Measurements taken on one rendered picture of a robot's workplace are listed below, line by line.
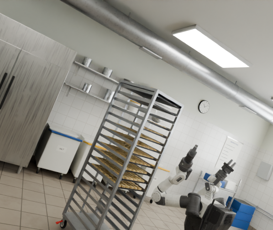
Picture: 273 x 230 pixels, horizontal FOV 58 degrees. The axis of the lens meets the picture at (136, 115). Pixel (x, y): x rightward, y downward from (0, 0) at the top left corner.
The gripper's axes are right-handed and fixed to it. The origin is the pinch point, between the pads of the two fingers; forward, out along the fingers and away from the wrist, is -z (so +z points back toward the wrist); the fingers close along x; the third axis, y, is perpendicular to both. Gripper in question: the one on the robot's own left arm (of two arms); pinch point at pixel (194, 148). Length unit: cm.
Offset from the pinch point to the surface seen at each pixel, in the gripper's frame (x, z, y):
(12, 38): 74, 29, -284
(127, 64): 282, 36, -206
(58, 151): 119, 180, -189
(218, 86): 323, 1, -29
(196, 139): 409, 151, -17
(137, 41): 204, -23, -166
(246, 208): 426, 249, 166
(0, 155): 41, 181, -227
